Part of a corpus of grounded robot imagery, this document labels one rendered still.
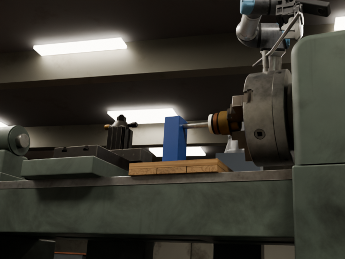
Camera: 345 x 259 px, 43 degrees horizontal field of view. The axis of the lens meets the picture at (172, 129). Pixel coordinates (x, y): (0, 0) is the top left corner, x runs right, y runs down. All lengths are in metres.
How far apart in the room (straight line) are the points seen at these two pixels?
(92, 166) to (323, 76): 0.75
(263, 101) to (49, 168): 0.74
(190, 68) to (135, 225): 3.94
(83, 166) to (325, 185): 0.75
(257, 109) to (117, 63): 4.28
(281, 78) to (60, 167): 0.77
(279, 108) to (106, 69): 4.37
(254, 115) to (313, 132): 0.21
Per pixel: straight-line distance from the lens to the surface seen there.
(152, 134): 8.35
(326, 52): 1.31
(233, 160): 1.97
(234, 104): 1.39
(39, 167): 1.57
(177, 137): 1.53
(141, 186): 1.40
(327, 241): 1.17
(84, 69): 5.69
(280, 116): 1.33
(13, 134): 1.97
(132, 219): 1.40
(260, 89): 1.37
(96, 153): 1.48
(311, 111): 1.24
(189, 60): 5.25
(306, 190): 1.19
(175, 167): 1.35
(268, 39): 2.08
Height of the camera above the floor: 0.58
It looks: 18 degrees up
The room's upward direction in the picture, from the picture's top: 3 degrees clockwise
